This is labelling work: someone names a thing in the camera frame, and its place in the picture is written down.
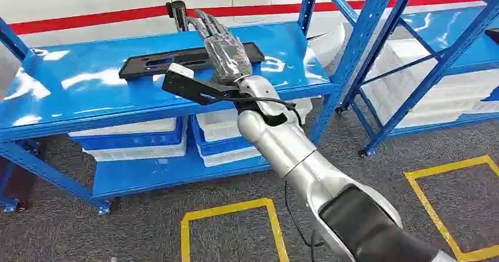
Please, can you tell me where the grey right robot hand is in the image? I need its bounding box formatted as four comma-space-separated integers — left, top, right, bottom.
166, 0, 254, 85

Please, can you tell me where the black plastic moulded part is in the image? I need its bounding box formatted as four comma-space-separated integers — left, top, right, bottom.
118, 41, 266, 80

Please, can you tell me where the blue plastic crate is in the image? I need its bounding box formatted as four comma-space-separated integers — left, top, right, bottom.
190, 115, 256, 158
74, 117, 185, 152

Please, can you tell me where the blue metal shelf rack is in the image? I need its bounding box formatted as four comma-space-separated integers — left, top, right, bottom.
334, 0, 499, 159
0, 0, 337, 217

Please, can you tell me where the yellow floor tape square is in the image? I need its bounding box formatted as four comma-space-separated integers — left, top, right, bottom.
179, 197, 290, 262
404, 155, 499, 262

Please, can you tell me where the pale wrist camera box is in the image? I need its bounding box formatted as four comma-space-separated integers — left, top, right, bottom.
167, 62, 195, 79

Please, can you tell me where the black camera bracket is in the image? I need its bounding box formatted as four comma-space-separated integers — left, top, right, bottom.
161, 69, 244, 107

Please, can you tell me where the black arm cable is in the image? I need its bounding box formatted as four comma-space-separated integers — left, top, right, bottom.
218, 95, 325, 262

